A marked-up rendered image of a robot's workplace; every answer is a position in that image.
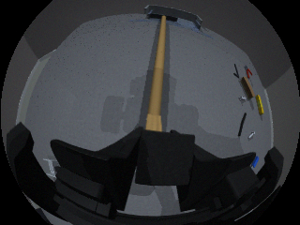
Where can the long scraper with wooden handle and black blade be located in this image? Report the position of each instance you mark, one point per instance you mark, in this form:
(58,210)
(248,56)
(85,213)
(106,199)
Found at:
(164,158)

